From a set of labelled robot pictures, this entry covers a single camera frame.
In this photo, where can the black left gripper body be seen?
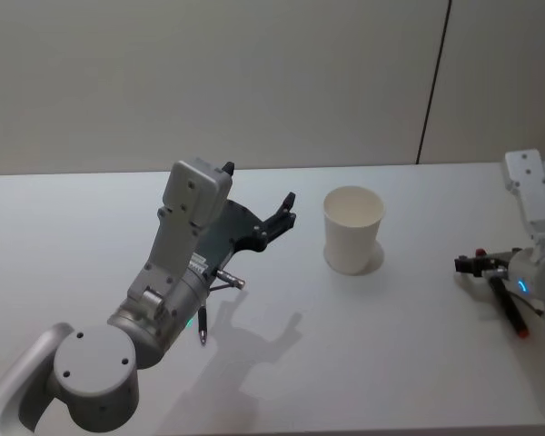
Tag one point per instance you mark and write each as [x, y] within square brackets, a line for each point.
[236, 227]

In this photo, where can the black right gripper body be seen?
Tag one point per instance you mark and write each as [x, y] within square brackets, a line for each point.
[491, 263]

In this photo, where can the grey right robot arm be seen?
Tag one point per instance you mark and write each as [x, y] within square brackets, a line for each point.
[529, 191]

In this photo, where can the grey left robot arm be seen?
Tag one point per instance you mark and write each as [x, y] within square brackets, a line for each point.
[91, 359]

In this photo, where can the black marker red cap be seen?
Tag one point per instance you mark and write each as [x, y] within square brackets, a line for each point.
[508, 306]

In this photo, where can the white paper cup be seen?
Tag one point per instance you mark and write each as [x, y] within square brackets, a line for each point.
[349, 245]

